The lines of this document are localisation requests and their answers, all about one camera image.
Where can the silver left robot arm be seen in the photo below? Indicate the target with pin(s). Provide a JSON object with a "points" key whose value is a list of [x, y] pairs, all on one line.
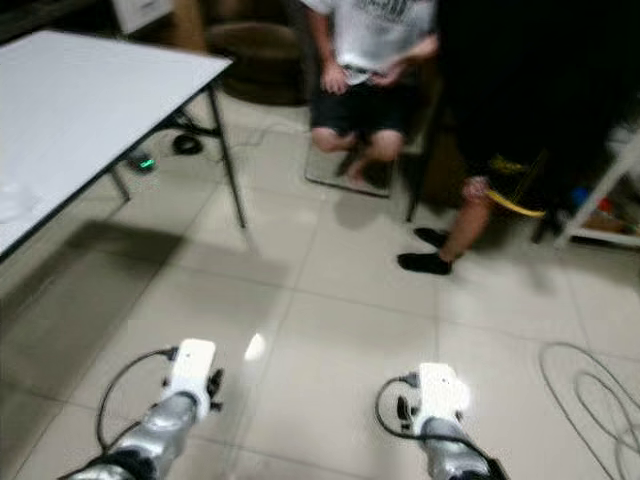
{"points": [[160, 430]]}

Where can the power strip green light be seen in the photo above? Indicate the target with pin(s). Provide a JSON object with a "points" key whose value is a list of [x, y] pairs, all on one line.
{"points": [[145, 162]]}

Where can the black round floor object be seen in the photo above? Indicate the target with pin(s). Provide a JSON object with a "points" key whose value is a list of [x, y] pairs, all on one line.
{"points": [[187, 144]]}

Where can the white metal shelf rack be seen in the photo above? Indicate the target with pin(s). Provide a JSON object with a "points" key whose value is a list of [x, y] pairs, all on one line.
{"points": [[600, 190]]}

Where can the white rectangular table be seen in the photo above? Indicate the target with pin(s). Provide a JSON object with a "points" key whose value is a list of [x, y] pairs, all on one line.
{"points": [[90, 110]]}

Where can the brown round stool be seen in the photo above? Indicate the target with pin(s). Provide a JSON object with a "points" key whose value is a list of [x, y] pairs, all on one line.
{"points": [[260, 55]]}

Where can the seated person white shirt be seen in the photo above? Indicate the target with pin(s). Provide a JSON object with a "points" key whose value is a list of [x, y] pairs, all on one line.
{"points": [[375, 40]]}

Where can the white sign board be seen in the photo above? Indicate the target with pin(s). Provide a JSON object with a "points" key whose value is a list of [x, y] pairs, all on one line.
{"points": [[140, 12]]}

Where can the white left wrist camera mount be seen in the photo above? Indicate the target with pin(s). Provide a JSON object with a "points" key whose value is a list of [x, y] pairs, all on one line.
{"points": [[195, 362]]}

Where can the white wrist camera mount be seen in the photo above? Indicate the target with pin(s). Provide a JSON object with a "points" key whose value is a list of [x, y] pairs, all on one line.
{"points": [[195, 362], [440, 388]]}

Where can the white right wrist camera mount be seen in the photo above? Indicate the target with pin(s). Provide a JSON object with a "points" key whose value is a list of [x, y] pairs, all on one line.
{"points": [[440, 388]]}

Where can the wooden post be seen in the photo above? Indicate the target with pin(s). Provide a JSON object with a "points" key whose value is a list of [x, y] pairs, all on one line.
{"points": [[188, 25]]}

